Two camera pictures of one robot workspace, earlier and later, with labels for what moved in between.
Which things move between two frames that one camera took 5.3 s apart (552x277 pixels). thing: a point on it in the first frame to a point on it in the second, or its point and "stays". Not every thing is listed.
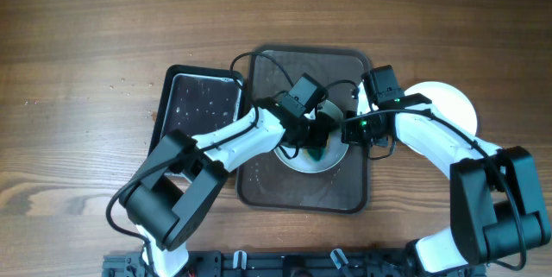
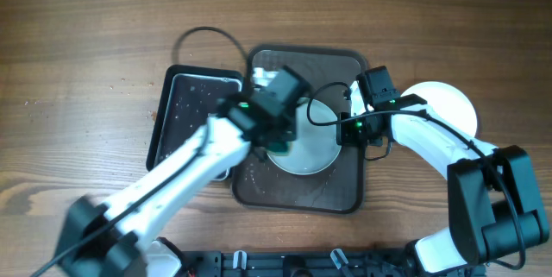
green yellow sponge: [316, 153] to [281, 148]
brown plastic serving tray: [267, 181] stays
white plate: [445, 97] stays
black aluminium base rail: [289, 263] stays
